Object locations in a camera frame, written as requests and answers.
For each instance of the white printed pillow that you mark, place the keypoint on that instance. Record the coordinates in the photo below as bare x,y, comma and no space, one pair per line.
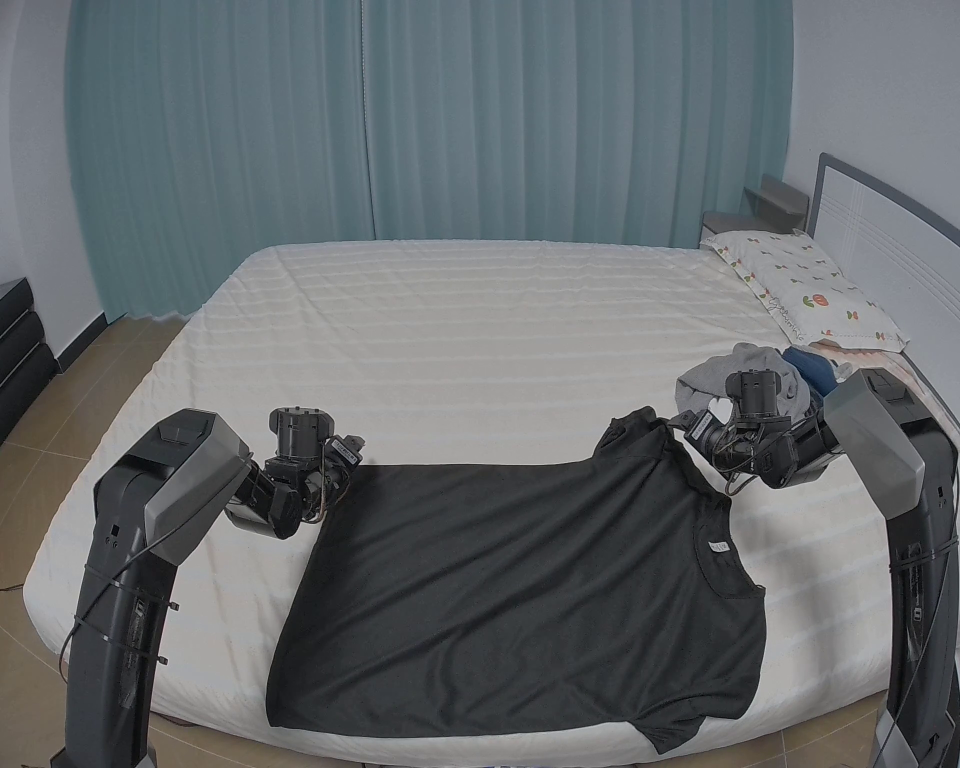
802,285

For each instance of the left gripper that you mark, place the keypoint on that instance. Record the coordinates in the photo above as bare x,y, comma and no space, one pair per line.
346,450

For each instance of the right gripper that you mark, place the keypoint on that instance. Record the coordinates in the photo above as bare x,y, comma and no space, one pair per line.
699,429

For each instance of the blue-green curtain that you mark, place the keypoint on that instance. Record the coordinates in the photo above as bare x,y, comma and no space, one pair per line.
562,120
225,150

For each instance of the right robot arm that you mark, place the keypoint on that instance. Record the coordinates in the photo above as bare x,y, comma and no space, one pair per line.
877,435

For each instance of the bed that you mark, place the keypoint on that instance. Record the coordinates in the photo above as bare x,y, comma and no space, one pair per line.
450,337

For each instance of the grey bedside table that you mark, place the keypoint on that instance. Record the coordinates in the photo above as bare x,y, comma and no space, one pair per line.
780,196

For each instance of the dark blue garment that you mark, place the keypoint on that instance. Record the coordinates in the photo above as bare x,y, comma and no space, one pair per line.
810,367

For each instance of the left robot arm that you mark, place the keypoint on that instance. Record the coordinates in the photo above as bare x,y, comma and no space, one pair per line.
150,525

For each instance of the black chest of drawers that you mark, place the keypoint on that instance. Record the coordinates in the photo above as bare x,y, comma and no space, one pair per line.
19,352

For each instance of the grey garment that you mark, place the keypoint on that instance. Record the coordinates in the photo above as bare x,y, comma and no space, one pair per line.
701,379

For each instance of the black T-shirt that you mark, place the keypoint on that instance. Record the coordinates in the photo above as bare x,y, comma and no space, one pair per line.
525,585

